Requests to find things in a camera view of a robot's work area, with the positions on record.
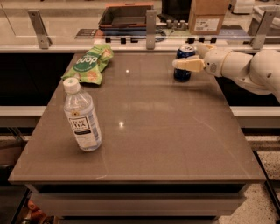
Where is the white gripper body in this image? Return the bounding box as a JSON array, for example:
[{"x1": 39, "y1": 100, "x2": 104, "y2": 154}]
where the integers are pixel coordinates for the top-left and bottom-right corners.
[{"x1": 197, "y1": 43, "x2": 231, "y2": 77}]

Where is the blue pepsi can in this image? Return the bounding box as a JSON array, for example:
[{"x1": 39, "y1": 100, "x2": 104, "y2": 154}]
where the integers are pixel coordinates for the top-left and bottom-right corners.
[{"x1": 173, "y1": 45, "x2": 195, "y2": 82}]

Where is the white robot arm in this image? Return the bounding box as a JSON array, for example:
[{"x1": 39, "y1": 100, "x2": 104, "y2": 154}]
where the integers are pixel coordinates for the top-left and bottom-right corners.
[{"x1": 172, "y1": 43, "x2": 280, "y2": 102}]

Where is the green rice chip bag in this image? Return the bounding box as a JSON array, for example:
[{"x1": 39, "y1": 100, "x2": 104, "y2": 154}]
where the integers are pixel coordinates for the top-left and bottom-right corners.
[{"x1": 62, "y1": 45, "x2": 114, "y2": 85}]

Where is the cardboard box with label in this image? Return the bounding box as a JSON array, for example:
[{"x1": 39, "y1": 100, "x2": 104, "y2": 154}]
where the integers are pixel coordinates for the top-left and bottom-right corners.
[{"x1": 188, "y1": 0, "x2": 229, "y2": 35}]

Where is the dark open tray bin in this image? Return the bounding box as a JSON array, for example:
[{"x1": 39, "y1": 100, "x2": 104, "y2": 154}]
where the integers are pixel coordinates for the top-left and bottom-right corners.
[{"x1": 99, "y1": 2, "x2": 154, "y2": 30}]

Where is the clear tea water bottle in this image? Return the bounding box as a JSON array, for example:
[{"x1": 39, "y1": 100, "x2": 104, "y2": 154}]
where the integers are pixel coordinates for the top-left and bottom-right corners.
[{"x1": 63, "y1": 78, "x2": 102, "y2": 151}]

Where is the grey table drawer front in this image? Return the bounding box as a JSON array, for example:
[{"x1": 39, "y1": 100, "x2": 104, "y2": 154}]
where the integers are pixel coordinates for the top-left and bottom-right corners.
[{"x1": 31, "y1": 193, "x2": 246, "y2": 217}]

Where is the right metal glass bracket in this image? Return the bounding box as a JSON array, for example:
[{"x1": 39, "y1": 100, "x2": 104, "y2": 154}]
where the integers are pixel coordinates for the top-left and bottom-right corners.
[{"x1": 250, "y1": 10, "x2": 277, "y2": 50}]

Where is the metal glass bracket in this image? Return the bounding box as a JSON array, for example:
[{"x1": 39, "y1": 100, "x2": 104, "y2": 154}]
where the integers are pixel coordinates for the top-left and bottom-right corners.
[
  {"x1": 146, "y1": 10, "x2": 157, "y2": 50},
  {"x1": 27, "y1": 10, "x2": 52, "y2": 49},
  {"x1": 250, "y1": 10, "x2": 277, "y2": 50}
]

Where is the middle metal glass bracket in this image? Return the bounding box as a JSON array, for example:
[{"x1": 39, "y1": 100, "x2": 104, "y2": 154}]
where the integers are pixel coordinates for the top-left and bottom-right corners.
[{"x1": 146, "y1": 10, "x2": 157, "y2": 50}]

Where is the left metal glass bracket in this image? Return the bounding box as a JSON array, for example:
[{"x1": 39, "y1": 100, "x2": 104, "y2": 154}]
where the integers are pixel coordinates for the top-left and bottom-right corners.
[{"x1": 27, "y1": 10, "x2": 52, "y2": 49}]

